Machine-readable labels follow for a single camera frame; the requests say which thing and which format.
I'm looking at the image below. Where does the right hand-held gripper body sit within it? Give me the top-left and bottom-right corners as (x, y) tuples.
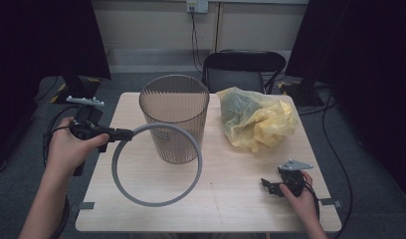
(277, 159), (314, 198)

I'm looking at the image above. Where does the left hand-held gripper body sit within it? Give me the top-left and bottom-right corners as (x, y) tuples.
(65, 95), (110, 142)

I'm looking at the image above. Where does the yellow plastic bin bag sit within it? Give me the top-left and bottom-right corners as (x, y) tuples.
(215, 86), (300, 153)

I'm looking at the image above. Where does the grey plastic ring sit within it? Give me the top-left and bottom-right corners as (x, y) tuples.
(110, 121), (204, 208)

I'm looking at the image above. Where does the person's right hand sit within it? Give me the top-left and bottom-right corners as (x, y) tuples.
(279, 170), (320, 221)

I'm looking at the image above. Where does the person's left hand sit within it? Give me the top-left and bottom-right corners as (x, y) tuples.
(45, 116), (111, 181)

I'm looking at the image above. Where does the black stand base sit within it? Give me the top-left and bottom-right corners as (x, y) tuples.
(49, 74), (102, 106)
(278, 79), (325, 109)

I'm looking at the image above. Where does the black folding chair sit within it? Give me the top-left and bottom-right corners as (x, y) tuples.
(201, 49), (288, 96)

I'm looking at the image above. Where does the right hand-held gripper cable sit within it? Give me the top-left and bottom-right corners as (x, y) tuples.
(303, 181), (322, 221)

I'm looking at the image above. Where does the hand-held gripper cable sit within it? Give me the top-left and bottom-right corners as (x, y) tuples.
(303, 181), (322, 221)
(41, 105), (80, 239)

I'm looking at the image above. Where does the left hand-held gripper cable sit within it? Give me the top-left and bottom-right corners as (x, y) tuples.
(41, 105), (80, 239)

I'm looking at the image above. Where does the long black floor cable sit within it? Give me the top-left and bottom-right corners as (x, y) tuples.
(320, 95), (354, 239)

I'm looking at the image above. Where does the thin black floor cable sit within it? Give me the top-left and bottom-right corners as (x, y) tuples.
(34, 75), (60, 104)

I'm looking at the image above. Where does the black wall socket cable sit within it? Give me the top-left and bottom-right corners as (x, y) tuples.
(190, 9), (205, 76)

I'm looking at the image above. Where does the beige wall conduit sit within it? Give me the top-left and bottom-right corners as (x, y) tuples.
(213, 1), (223, 53)

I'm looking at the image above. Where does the white wall socket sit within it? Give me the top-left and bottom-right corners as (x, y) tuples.
(185, 0), (210, 14)

